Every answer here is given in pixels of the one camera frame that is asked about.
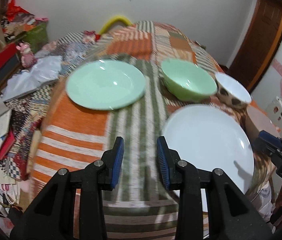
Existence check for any pink bowl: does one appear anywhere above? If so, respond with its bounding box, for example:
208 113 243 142
245 106 280 140

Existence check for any white spotted bowl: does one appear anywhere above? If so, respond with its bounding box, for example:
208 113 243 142
215 72 252 109

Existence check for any white plate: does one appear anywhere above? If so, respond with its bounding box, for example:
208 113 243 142
161 104 255 196

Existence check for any mint green bowl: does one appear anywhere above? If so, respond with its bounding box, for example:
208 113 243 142
161 59 217 102

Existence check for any mint green plate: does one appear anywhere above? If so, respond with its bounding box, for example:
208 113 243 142
65 60 146 111

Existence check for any brown wooden door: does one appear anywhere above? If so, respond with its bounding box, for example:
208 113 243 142
228 0 282 92

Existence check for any checkered patchwork quilt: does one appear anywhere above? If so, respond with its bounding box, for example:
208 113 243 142
0 31 101 181

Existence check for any white plastic bag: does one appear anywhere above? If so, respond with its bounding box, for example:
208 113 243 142
1 56 62 102

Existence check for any dark blue box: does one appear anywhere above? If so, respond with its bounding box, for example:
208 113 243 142
0 54 20 82

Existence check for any patchwork striped bedspread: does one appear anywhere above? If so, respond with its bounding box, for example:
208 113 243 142
30 21 220 239

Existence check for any pink pig toy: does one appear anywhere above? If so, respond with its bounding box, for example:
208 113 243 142
16 42 37 69

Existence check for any red box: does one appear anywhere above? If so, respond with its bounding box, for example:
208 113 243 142
0 43 18 69

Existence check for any green storage box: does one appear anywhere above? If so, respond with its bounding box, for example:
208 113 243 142
22 22 49 54

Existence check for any yellow foam tube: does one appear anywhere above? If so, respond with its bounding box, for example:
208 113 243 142
98 15 132 35

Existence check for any red plastic bag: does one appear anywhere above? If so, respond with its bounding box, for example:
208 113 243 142
5 0 31 22

